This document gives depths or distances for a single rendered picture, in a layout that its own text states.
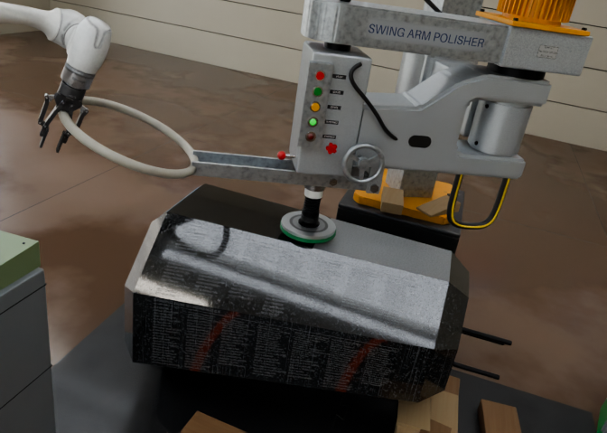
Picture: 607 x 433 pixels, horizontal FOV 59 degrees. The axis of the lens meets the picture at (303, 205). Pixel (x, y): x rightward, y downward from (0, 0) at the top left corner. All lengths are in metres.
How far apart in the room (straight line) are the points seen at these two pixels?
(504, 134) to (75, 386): 2.02
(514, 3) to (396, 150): 0.61
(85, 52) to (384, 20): 0.91
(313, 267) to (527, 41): 1.06
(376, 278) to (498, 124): 0.71
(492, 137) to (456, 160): 0.16
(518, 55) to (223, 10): 7.18
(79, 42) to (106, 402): 1.48
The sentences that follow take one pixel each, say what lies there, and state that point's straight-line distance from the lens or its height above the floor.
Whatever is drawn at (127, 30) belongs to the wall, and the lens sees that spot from 9.80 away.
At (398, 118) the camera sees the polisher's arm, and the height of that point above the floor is 1.35.
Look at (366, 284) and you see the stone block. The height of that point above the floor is 0.77.
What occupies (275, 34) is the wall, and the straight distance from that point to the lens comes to 8.52.
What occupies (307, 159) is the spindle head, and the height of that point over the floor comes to 1.18.
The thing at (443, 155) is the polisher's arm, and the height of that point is 1.24.
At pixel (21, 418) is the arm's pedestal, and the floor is 0.29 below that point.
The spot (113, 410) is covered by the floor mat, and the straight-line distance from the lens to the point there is 2.52.
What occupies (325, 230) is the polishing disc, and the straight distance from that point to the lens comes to 2.06.
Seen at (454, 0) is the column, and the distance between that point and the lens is 2.59.
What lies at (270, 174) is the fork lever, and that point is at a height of 1.10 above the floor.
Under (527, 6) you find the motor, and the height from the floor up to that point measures 1.76.
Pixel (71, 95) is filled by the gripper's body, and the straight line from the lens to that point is 1.83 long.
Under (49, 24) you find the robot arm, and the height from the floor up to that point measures 1.52.
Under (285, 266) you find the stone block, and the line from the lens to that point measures 2.04.
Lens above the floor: 1.82
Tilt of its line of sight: 25 degrees down
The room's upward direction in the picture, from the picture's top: 9 degrees clockwise
